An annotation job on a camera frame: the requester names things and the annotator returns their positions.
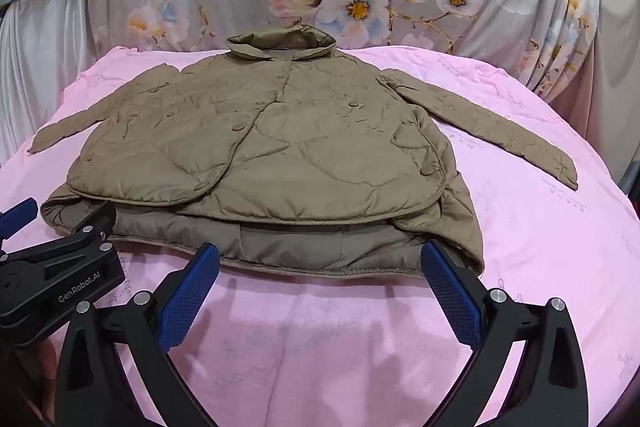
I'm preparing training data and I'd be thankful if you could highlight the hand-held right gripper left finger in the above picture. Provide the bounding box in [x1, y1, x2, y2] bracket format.
[52, 242, 221, 427]

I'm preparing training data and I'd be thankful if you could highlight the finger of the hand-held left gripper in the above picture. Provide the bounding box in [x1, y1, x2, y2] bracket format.
[44, 202, 119, 258]
[0, 199, 40, 244]

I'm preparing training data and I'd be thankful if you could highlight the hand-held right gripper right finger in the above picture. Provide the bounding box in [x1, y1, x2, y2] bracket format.
[420, 239, 591, 427]

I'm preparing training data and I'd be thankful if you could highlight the olive quilted jacket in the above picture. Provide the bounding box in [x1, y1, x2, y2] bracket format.
[27, 24, 580, 281]

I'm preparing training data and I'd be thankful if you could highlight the pink blanket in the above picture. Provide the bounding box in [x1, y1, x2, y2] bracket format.
[0, 44, 640, 427]

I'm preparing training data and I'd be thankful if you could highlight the silver satin curtain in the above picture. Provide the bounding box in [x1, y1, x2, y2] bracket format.
[0, 0, 103, 170]

